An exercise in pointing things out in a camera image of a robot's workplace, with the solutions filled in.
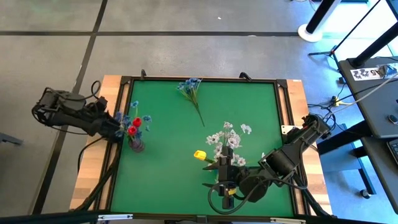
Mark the blue artificial flower bunch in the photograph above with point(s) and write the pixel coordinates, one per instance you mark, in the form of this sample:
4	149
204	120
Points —
126	119
189	87

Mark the black keyboard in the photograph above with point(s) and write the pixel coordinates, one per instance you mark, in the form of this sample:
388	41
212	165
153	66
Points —
394	152

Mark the black frame clamp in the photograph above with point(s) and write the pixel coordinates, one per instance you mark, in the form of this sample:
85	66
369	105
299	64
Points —
245	75
143	74

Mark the black caster wheel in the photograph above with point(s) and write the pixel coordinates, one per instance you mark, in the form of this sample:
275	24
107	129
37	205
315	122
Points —
366	193

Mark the black pole white base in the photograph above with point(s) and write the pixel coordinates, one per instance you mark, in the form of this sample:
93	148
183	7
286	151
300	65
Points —
309	32

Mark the red artificial tulip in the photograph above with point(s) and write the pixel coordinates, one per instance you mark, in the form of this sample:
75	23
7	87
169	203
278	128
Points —
132	130
137	122

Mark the thin black tripod stand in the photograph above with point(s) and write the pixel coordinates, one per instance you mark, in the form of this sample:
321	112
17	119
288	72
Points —
334	49

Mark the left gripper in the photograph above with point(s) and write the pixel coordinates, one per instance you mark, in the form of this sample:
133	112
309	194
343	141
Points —
110	129

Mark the purple ribbed glass vase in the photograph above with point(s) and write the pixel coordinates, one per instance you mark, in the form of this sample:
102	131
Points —
137	145

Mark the black table frame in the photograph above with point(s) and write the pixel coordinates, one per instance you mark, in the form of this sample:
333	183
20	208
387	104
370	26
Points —
155	78

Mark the yellow artificial tulip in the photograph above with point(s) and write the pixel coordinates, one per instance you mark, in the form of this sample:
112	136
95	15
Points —
200	155

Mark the white mounting plate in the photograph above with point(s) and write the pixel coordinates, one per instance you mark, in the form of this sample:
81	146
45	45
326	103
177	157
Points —
287	129

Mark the computer mouse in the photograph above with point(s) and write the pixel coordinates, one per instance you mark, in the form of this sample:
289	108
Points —
393	119

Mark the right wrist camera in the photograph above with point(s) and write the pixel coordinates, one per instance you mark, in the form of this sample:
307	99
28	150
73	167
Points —
227	196

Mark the black slanted pole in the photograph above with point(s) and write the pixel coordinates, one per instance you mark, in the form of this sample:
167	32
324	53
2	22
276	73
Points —
376	43

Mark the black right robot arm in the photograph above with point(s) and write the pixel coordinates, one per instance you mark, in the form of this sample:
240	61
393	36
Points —
280	161

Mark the dark grey desk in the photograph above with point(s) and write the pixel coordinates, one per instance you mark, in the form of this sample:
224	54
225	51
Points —
367	102
379	161

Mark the green table mat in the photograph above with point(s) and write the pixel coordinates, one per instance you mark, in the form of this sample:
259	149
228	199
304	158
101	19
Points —
174	171

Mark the grey floor object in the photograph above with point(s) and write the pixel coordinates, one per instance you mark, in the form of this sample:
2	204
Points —
11	139

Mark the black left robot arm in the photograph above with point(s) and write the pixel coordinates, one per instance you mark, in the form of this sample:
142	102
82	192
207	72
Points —
71	115

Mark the black rig beam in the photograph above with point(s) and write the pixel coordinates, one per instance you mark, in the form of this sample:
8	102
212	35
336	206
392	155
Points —
62	217

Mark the printed marker paper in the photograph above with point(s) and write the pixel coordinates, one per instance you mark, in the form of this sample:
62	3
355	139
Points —
367	73

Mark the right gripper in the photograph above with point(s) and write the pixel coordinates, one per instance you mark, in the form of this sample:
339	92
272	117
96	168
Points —
228	174

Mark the yellow floor plug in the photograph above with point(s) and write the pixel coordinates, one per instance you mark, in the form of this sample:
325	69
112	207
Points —
335	100

